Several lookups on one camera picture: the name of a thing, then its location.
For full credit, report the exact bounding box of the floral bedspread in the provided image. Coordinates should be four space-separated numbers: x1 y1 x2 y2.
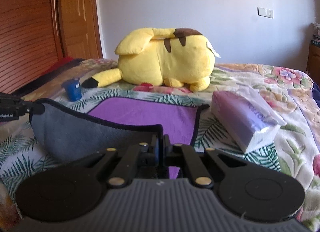
0 57 320 232

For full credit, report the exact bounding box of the wooden louvered wardrobe door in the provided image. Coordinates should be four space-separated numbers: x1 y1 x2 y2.
0 0 64 95

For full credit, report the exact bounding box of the red and dark cloth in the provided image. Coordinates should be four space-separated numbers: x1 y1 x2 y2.
35 56 87 85

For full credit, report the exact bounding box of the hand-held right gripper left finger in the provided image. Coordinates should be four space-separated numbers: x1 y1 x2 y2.
85 133 162 189

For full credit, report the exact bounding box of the small blue cup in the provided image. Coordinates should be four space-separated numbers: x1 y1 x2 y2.
61 77 82 102

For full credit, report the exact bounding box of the wooden panel door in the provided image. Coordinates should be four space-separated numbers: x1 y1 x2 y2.
56 0 103 60

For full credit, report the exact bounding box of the purple and grey towel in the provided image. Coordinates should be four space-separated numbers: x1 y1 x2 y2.
29 96 210 180

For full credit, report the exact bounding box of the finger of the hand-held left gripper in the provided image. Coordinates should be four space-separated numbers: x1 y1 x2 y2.
21 99 46 115

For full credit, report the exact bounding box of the white wall switch socket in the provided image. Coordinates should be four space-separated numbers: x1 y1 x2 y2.
257 7 274 19

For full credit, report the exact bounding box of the yellow plush toy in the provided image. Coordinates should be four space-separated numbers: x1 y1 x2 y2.
82 27 221 92

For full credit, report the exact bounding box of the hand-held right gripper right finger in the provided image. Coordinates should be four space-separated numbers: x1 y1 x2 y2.
163 134 248 189

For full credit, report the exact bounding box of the stack of books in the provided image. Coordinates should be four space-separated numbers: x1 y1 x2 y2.
311 22 320 45

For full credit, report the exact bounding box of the wooden nightstand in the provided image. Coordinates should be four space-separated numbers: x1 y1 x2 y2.
306 44 320 80

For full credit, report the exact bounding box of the purple tissue pack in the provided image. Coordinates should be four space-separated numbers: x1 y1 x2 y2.
211 88 288 154

